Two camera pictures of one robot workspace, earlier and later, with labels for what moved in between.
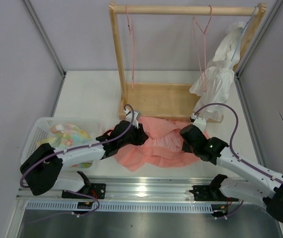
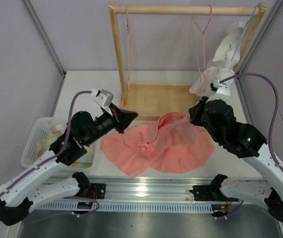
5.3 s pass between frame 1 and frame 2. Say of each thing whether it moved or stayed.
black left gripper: moved
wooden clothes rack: stayed
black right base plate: stayed
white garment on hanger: stayed
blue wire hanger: stayed
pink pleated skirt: moved
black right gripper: moved
